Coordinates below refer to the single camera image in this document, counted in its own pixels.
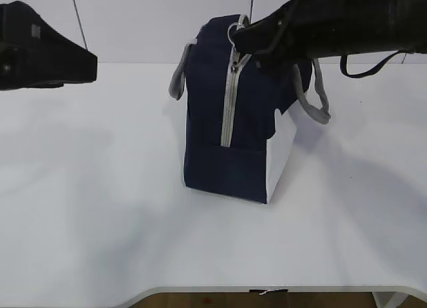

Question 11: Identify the navy lunch bag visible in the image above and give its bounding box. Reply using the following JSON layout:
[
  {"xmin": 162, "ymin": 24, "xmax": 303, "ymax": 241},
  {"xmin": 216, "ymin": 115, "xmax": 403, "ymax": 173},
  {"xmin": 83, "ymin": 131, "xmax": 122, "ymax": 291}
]
[{"xmin": 169, "ymin": 14, "xmax": 330, "ymax": 204}]

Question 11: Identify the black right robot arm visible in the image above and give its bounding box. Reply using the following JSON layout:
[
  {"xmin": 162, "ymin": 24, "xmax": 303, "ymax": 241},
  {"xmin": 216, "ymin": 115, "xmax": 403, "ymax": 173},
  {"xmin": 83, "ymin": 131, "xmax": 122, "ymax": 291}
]
[{"xmin": 232, "ymin": 0, "xmax": 426, "ymax": 61}]

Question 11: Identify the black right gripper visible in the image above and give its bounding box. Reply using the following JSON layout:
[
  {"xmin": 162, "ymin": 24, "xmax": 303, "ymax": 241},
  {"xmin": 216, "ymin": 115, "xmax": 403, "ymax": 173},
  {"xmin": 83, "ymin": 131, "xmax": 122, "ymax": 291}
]
[{"xmin": 232, "ymin": 0, "xmax": 394, "ymax": 59}]

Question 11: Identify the white table leg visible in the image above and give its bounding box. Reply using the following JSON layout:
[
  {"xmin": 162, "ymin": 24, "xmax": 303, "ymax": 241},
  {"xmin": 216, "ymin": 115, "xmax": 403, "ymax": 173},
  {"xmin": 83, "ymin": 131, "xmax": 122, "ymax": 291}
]
[{"xmin": 372, "ymin": 291, "xmax": 409, "ymax": 308}]

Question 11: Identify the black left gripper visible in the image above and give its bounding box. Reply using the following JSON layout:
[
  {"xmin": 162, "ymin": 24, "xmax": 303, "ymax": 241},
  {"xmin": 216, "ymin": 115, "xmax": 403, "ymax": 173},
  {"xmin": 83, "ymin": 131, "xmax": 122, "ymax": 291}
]
[{"xmin": 1, "ymin": 1, "xmax": 97, "ymax": 91}]

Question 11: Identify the black cable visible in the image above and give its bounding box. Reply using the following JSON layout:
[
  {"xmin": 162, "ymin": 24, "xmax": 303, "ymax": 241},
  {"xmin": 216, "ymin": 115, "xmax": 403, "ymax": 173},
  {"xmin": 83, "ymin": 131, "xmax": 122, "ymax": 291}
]
[{"xmin": 339, "ymin": 49, "xmax": 416, "ymax": 78}]

